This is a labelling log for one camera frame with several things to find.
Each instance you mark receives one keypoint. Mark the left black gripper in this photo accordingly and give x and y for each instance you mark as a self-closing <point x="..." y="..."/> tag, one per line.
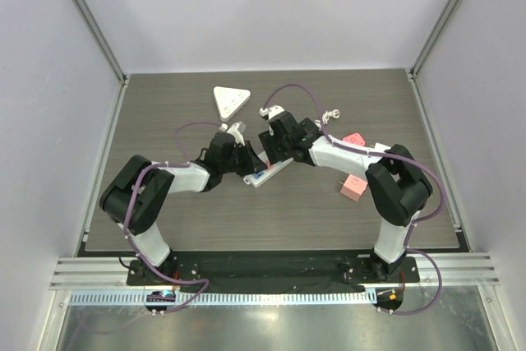
<point x="256" y="165"/>

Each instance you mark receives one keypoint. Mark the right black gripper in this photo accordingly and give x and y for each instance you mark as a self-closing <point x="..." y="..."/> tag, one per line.
<point x="270" y="143"/>

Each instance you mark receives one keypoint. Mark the small pink cube plug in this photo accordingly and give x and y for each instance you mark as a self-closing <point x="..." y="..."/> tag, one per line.
<point x="355" y="139"/>

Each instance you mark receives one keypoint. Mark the white triangular socket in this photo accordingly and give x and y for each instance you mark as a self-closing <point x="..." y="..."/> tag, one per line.
<point x="229" y="100"/>

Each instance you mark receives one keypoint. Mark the white charger plug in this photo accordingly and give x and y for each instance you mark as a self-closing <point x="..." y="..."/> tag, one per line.
<point x="381" y="147"/>

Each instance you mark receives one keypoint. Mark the white power strip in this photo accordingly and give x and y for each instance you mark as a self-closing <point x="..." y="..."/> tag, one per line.
<point x="258" y="179"/>

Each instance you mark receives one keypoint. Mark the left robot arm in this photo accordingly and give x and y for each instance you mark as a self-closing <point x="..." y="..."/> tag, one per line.
<point x="133" y="200"/>

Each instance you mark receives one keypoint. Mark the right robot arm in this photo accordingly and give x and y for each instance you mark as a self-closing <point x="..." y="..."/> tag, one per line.
<point x="399" y="188"/>

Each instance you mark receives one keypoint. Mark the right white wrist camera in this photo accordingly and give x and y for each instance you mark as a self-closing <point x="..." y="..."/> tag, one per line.
<point x="271" y="112"/>

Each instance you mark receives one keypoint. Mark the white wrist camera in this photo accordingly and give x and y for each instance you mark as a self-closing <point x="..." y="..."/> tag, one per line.
<point x="271" y="112"/>
<point x="236" y="130"/>

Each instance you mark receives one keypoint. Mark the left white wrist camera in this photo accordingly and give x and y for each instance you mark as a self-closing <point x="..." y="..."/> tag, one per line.
<point x="236" y="130"/>

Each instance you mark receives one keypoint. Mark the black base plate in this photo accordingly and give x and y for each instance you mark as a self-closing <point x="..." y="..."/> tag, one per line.
<point x="243" y="271"/>

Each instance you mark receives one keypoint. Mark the right aluminium frame post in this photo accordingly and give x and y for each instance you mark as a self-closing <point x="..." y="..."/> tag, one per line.
<point x="437" y="31"/>

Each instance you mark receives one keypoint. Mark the aluminium frame post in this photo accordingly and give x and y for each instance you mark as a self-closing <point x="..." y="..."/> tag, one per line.
<point x="93" y="27"/>
<point x="437" y="31"/>

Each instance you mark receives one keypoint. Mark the slotted cable duct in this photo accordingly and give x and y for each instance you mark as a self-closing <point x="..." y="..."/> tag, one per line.
<point x="164" y="298"/>

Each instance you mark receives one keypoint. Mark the aluminium front rail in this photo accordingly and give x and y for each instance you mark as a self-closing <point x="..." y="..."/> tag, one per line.
<point x="457" y="269"/>

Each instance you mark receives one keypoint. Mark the left aluminium frame post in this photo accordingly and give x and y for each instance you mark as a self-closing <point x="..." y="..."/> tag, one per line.
<point x="93" y="27"/>

